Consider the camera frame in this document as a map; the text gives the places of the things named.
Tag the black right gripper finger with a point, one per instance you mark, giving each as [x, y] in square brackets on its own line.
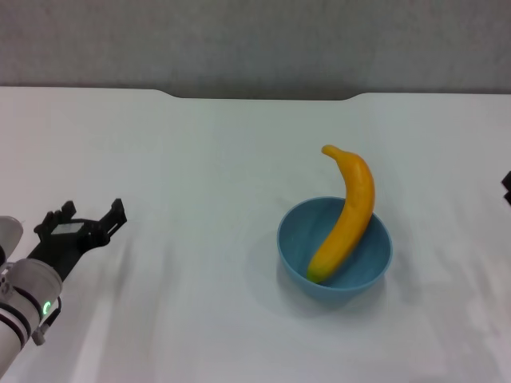
[507, 187]

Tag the blue bowl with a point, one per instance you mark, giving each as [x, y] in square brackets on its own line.
[295, 239]

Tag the yellow banana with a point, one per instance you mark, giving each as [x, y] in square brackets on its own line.
[355, 207]

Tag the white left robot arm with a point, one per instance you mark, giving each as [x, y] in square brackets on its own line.
[24, 291]

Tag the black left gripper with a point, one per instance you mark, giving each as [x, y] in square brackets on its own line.
[64, 243]

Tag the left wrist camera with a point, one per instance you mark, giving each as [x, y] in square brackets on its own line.
[9, 237]

